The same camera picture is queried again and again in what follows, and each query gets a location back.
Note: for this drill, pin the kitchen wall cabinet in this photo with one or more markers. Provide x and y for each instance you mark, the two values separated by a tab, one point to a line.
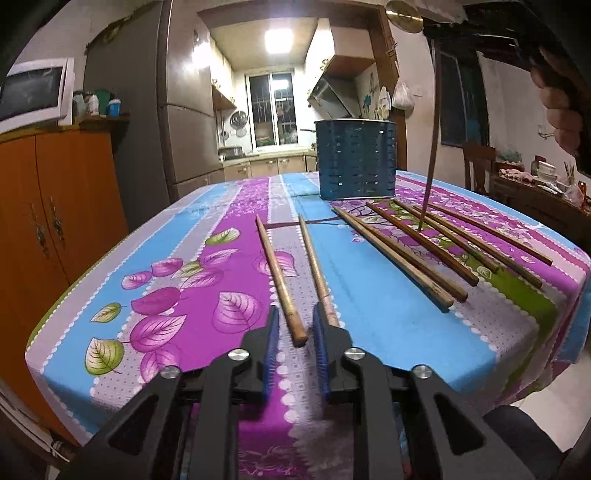
351	50

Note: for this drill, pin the dark wooden chair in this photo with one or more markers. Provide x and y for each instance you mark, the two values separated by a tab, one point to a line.
478	166

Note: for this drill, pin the round gold wall plate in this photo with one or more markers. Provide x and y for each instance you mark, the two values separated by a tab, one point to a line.
404	14

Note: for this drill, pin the orange wooden cabinet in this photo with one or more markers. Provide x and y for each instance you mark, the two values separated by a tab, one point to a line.
51	207

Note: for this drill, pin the blue perforated utensil holder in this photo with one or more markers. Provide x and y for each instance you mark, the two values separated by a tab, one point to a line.
355	161

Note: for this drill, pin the beige kitchen base cabinets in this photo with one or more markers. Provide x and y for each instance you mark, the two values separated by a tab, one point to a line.
268	168

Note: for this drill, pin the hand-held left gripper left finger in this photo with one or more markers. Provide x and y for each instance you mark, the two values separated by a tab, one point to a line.
272	350

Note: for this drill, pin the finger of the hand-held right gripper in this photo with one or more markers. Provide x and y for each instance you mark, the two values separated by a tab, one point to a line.
461	28
489	45

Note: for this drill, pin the cluttered wooden side table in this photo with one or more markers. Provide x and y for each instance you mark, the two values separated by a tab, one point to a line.
531	198

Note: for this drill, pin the floral striped tablecloth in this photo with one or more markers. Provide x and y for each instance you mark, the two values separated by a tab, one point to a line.
378	323

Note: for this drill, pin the grey refrigerator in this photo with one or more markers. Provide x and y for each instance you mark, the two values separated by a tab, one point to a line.
147	115

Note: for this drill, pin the steel range hood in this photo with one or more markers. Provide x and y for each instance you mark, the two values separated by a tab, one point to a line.
332	97

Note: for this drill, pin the barred kitchen window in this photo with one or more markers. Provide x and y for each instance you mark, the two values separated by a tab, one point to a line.
272	110

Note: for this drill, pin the person's right hand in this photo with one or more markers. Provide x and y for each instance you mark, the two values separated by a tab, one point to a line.
558	97

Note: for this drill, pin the hanging white plastic bag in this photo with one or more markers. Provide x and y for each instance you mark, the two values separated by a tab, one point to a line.
402	97

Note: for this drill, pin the white microwave oven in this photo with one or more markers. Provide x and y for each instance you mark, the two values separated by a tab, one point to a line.
30	92

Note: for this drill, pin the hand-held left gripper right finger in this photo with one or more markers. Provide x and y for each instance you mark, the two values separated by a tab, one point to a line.
320	350

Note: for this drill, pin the dark room window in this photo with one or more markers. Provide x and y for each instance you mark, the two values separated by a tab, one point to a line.
464	97

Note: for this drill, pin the square ceiling light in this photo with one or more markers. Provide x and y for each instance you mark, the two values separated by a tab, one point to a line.
279	41

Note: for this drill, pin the light wooden chopstick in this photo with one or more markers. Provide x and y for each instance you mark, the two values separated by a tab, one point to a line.
314	263
279	281

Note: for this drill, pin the bottles on cabinet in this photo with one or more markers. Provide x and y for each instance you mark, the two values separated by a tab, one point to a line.
99	104

